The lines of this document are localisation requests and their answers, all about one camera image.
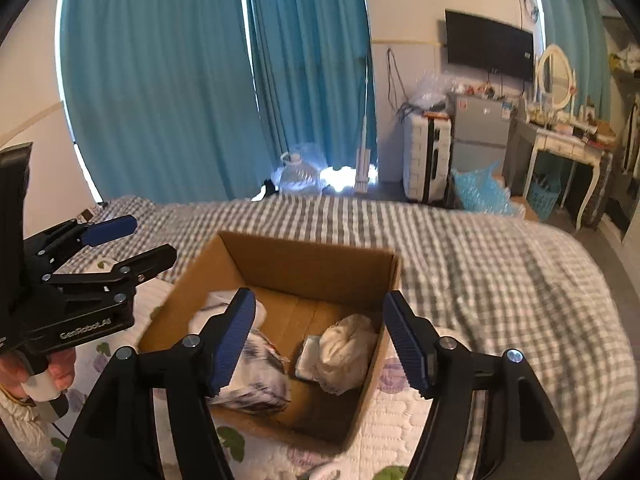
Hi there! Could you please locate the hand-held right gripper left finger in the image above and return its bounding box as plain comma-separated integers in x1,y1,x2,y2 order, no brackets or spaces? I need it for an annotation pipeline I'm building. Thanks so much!
56,287,257,480

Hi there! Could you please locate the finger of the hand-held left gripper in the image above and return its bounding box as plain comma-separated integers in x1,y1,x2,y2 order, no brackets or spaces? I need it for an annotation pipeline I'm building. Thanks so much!
22,214,138,267
42,244,178,306

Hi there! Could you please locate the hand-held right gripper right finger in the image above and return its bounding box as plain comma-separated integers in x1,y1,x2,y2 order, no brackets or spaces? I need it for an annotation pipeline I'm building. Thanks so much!
382,290,592,480

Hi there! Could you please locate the black and white patterned cloth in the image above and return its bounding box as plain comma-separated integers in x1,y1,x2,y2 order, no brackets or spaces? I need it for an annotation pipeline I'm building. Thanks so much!
189,290,292,413

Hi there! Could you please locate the brown cardboard box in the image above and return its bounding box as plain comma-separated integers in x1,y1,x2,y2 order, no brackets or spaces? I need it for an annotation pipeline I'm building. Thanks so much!
137,231,404,455

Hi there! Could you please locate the person's left hand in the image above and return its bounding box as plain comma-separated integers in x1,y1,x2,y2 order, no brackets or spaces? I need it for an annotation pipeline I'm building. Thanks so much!
0,347,77,403

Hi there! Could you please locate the grey checked blanket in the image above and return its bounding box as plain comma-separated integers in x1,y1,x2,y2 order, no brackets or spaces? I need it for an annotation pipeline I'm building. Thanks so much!
47,194,633,480

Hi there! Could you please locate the white floral quilted sheet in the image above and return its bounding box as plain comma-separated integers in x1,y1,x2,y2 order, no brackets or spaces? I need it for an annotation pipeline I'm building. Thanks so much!
0,252,441,480

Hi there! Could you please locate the teal curtain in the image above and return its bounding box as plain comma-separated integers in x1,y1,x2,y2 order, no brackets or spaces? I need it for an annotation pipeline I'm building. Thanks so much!
242,0,379,196
59,0,262,202
529,0,613,123

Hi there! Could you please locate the large clear water bottle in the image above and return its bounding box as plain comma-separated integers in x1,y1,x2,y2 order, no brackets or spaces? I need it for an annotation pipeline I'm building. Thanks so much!
278,151,323,197

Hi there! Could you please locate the blue bubble wrap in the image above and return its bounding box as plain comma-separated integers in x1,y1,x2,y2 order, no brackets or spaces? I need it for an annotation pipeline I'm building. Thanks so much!
451,161,526,218

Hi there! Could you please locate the white suitcase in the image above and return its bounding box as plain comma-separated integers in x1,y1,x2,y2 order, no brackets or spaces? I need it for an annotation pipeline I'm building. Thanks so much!
402,112,453,205

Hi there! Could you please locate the blue plastic basket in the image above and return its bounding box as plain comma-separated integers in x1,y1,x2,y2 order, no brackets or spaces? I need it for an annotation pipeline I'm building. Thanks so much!
527,177,562,222

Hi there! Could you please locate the white flat mop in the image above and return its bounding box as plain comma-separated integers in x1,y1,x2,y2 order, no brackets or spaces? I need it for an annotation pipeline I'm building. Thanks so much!
354,52,376,193

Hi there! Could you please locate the grey mini fridge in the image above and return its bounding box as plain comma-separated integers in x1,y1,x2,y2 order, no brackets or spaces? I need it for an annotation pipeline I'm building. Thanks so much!
446,91,516,196

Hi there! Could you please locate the white dressing table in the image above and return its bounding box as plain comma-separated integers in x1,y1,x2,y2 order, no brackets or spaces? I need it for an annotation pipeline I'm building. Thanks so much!
511,112,618,232

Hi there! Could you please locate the clear plastic bag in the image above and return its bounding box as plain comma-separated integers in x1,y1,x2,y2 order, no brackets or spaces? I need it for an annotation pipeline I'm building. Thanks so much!
406,71,453,113

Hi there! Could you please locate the white oval vanity mirror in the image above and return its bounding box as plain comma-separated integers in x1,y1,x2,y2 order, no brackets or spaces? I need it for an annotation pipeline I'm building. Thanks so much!
536,44,578,112

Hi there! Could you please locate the black wall television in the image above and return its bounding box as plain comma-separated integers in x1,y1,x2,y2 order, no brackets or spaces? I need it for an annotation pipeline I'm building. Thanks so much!
444,9,535,83

